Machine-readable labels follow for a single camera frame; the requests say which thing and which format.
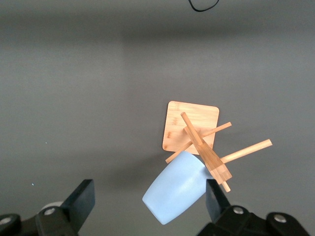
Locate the wooden mug tree rack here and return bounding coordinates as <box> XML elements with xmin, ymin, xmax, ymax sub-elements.
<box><xmin>161</xmin><ymin>100</ymin><xmax>273</xmax><ymax>193</ymax></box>

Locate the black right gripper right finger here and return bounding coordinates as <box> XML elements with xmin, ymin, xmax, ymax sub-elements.
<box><xmin>196</xmin><ymin>178</ymin><xmax>269</xmax><ymax>236</ymax></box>

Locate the thin black looped cable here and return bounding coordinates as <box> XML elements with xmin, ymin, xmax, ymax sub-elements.
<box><xmin>188</xmin><ymin>0</ymin><xmax>221</xmax><ymax>12</ymax></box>

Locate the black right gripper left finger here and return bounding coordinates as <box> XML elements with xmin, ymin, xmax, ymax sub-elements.
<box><xmin>35</xmin><ymin>179</ymin><xmax>96</xmax><ymax>236</ymax></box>

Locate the light blue cup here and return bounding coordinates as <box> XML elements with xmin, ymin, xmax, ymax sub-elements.
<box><xmin>142</xmin><ymin>150</ymin><xmax>214</xmax><ymax>226</ymax></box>

